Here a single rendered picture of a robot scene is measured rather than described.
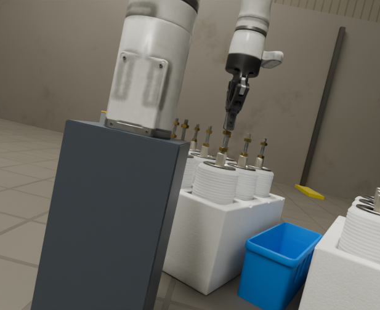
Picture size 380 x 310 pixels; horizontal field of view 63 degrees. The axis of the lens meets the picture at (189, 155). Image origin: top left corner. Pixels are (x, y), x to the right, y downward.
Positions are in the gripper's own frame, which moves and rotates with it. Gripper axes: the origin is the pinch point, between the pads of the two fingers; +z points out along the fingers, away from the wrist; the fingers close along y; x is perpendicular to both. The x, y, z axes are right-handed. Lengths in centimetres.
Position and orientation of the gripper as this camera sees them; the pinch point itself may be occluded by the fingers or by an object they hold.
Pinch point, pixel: (230, 121)
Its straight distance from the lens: 70.8
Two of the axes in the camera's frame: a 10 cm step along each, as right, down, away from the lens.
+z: -2.2, 9.7, 0.8
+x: 9.7, 2.1, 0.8
